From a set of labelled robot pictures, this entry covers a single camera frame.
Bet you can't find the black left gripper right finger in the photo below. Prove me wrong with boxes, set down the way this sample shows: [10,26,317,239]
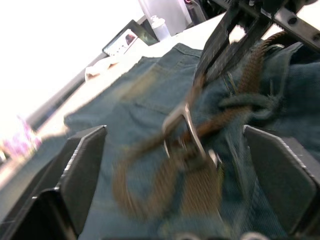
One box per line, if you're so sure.
[242,124,320,236]

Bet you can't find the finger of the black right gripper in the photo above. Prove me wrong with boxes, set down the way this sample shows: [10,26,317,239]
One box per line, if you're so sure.
[193,4,251,79]
[204,15,273,82]

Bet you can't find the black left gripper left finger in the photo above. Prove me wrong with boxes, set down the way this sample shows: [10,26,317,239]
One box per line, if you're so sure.
[0,124,109,240]

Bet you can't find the brown braided belt silver buckle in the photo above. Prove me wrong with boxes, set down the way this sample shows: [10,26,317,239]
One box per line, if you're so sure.
[111,30,288,222]

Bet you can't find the blue denim shorts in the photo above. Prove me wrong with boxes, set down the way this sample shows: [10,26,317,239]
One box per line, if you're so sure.
[0,41,320,240]

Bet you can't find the large translucent white container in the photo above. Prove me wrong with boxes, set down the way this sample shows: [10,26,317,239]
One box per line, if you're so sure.
[137,0,191,36]

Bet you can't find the white plastic bottle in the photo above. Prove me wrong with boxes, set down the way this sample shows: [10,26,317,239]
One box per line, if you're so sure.
[149,14,173,42]

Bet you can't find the purple blurry object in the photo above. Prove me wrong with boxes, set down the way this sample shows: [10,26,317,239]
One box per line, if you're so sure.
[1,116,43,157]

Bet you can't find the dark laptop with lit screen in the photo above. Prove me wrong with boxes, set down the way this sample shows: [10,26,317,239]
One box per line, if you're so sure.
[101,19,159,58]

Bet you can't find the crumpled white cloth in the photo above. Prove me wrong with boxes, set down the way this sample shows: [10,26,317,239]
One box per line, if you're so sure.
[84,56,121,81]

